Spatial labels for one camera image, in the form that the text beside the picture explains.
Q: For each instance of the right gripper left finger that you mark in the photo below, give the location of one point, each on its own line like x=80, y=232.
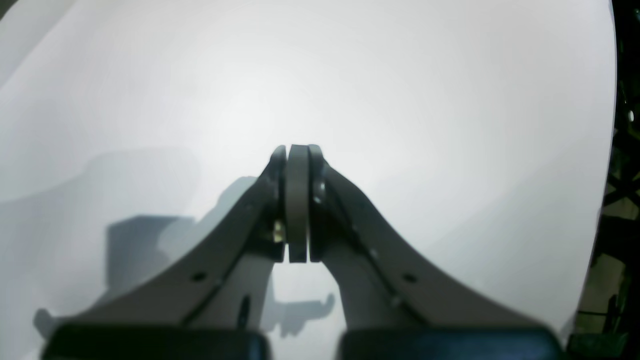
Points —
x=206, y=306

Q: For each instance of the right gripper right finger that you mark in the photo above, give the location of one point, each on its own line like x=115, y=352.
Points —
x=397, y=304

